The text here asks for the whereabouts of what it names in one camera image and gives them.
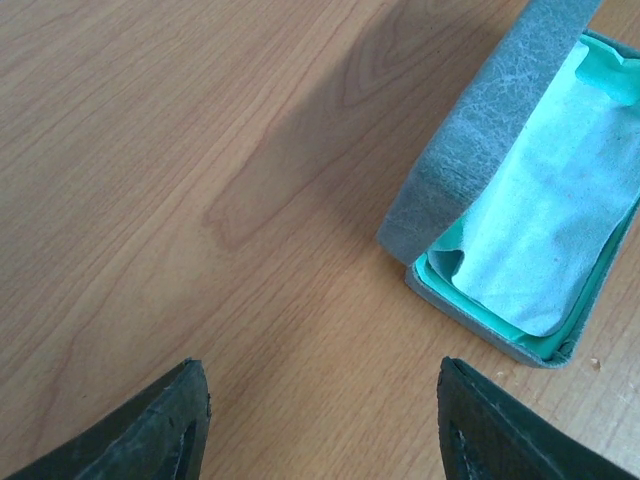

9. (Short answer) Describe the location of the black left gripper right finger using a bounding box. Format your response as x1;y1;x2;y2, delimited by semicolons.
437;357;635;480

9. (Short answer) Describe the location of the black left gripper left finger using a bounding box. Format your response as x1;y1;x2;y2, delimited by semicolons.
9;358;211;479

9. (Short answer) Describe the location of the light blue cleaning cloth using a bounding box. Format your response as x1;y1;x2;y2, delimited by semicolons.
427;36;639;337

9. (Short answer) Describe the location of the grey-blue glasses case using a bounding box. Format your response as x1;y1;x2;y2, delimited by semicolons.
378;1;639;369

